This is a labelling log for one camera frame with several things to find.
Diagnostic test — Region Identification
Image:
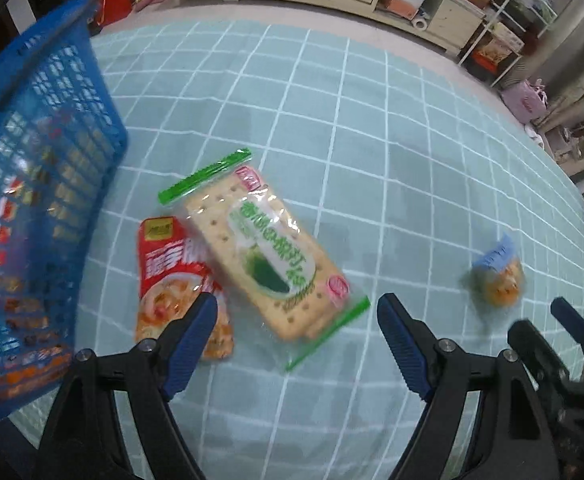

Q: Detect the snack box on rack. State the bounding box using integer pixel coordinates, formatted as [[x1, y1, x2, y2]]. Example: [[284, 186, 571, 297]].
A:
[[474, 35, 518, 68]]

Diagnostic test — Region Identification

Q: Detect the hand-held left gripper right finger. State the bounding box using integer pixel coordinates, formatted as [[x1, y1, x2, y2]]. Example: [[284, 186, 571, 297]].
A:
[[376, 293, 558, 480]]

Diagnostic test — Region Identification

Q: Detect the orange box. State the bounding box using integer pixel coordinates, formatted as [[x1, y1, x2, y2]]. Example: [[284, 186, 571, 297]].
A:
[[377, 0, 423, 18]]

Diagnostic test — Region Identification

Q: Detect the round bun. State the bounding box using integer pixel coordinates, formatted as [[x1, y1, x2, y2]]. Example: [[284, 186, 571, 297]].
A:
[[469, 232, 525, 308]]

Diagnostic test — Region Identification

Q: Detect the green checked tablecloth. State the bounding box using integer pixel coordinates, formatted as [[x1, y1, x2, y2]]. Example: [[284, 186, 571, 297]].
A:
[[9, 20, 584, 480]]

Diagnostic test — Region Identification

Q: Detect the blue plastic basket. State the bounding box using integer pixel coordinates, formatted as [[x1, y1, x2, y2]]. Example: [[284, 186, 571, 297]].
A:
[[0, 0, 130, 428]]

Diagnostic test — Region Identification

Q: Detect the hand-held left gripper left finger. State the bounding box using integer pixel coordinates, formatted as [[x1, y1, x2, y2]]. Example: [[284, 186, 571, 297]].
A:
[[34, 291, 219, 480]]

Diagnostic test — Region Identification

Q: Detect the white wire rack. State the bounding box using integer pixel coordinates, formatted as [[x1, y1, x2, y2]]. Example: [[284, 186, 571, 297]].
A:
[[459, 0, 558, 86]]

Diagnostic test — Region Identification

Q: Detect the pink bag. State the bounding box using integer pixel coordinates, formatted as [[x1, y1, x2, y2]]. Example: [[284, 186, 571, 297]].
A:
[[501, 79, 548, 123]]

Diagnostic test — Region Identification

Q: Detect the orange-red snack packet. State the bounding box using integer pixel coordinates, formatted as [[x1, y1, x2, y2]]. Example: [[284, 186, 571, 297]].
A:
[[134, 216, 235, 362]]

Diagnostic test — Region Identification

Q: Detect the red and silver snack packet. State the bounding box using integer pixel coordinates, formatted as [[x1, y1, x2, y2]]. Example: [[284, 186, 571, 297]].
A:
[[0, 180, 75, 403]]

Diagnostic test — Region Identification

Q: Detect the cracker packet with green edges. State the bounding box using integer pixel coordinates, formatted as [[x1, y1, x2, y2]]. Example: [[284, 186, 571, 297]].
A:
[[158, 147, 371, 372]]

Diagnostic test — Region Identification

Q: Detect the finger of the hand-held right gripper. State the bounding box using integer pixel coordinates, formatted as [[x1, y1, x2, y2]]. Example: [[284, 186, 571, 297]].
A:
[[551, 297, 584, 356], [508, 321, 578, 396]]

